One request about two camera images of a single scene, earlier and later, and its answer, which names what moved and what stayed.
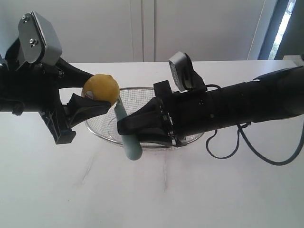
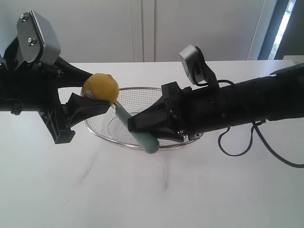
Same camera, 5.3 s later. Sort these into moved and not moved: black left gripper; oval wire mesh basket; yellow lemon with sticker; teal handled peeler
Moved: teal handled peeler
Not moved: yellow lemon with sticker; black left gripper; oval wire mesh basket
